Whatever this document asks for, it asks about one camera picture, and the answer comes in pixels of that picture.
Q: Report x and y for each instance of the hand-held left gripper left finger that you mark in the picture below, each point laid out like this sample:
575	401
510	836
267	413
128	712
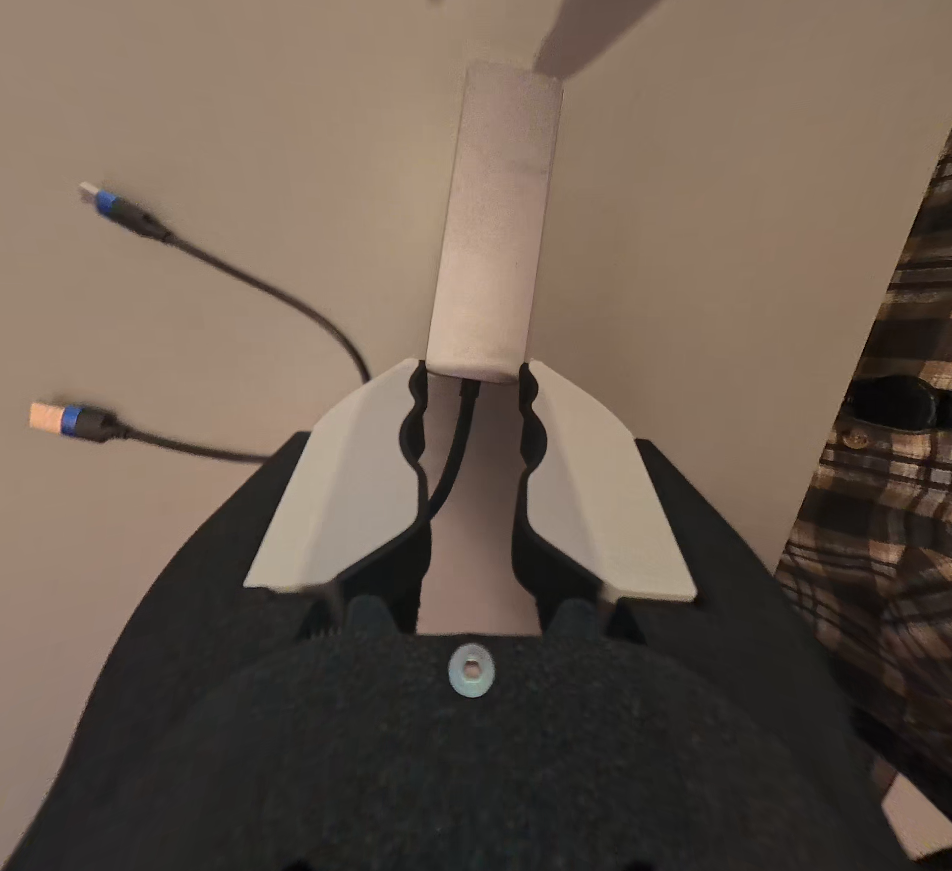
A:
342	499

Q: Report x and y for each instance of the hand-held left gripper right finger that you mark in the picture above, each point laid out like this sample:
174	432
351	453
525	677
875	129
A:
610	514

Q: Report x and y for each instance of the dark grey USB hub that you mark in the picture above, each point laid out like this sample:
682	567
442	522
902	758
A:
491	216

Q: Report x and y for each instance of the person's plaid shirt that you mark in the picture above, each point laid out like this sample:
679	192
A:
877	514

